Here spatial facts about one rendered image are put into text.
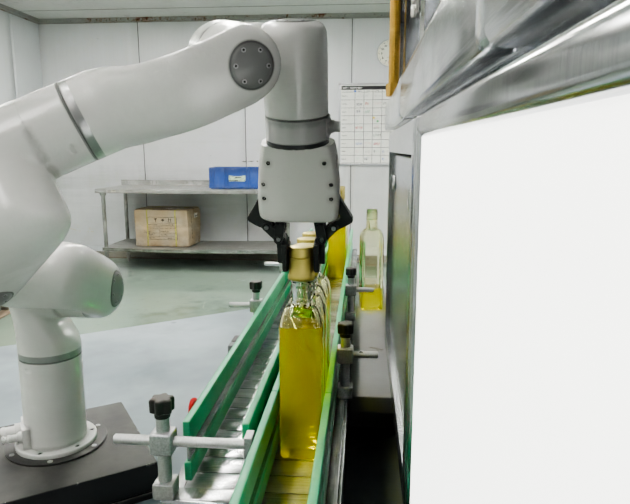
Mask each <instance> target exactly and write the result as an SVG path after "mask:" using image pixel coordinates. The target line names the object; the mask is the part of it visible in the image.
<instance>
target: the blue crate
mask: <svg viewBox="0 0 630 504"><path fill-rule="evenodd" d="M258 174H259V167H210V168H209V188H211V189H258Z"/></svg>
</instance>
